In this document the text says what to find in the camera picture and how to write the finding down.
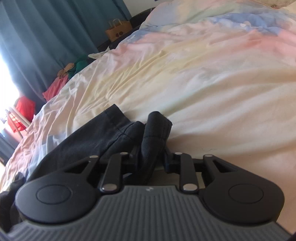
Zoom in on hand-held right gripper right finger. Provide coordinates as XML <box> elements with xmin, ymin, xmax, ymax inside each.
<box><xmin>163</xmin><ymin>149</ymin><xmax>234</xmax><ymax>193</ymax></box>

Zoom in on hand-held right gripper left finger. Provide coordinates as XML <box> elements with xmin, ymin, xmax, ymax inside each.
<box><xmin>63</xmin><ymin>148</ymin><xmax>139</xmax><ymax>193</ymax></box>

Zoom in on black pants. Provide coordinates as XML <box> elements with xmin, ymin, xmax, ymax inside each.
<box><xmin>0</xmin><ymin>104</ymin><xmax>173</xmax><ymax>230</ymax></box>

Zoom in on pastel bed sheet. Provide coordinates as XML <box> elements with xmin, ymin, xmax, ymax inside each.
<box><xmin>0</xmin><ymin>0</ymin><xmax>296</xmax><ymax>232</ymax></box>

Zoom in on pink cloth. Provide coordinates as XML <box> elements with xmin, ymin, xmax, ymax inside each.
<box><xmin>42</xmin><ymin>76</ymin><xmax>70</xmax><ymax>101</ymax></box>

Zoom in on red garment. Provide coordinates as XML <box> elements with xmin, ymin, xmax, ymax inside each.
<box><xmin>7</xmin><ymin>96</ymin><xmax>36</xmax><ymax>131</ymax></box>

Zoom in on beige bra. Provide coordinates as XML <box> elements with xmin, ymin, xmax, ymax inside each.
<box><xmin>57</xmin><ymin>64</ymin><xmax>75</xmax><ymax>79</ymax></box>

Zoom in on green cloth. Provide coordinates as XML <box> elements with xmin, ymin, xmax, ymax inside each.
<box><xmin>67</xmin><ymin>54</ymin><xmax>93</xmax><ymax>79</ymax></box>

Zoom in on narrow blue curtain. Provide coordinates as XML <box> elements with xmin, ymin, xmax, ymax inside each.
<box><xmin>0</xmin><ymin>133</ymin><xmax>15</xmax><ymax>160</ymax></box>

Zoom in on white cloth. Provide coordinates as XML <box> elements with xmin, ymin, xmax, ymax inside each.
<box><xmin>88</xmin><ymin>51</ymin><xmax>109</xmax><ymax>59</ymax></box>

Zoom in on brown paper bag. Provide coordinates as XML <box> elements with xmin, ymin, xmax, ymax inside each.
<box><xmin>105</xmin><ymin>19</ymin><xmax>133</xmax><ymax>42</ymax></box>

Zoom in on bright window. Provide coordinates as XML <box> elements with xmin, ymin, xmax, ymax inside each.
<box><xmin>0</xmin><ymin>54</ymin><xmax>21</xmax><ymax>137</ymax></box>

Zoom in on wide blue curtain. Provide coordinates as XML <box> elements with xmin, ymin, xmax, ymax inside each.
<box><xmin>0</xmin><ymin>0</ymin><xmax>132</xmax><ymax>105</ymax></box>

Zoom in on black armchair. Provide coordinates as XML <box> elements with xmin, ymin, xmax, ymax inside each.
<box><xmin>97</xmin><ymin>8</ymin><xmax>155</xmax><ymax>52</ymax></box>

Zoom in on pastel pillow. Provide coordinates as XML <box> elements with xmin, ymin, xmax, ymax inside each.
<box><xmin>139</xmin><ymin>0</ymin><xmax>296</xmax><ymax>35</ymax></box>

